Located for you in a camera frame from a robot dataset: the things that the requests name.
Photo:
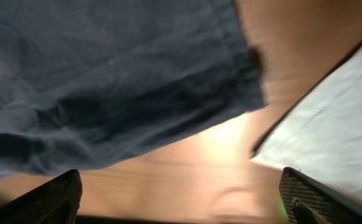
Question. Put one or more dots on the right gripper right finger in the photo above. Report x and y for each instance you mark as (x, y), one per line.
(306, 200)

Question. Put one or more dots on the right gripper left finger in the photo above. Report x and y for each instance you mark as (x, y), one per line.
(54, 202)

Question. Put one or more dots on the navy blue shorts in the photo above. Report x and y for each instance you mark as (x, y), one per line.
(87, 84)

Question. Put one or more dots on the light blue cloth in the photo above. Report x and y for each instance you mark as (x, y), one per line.
(322, 135)

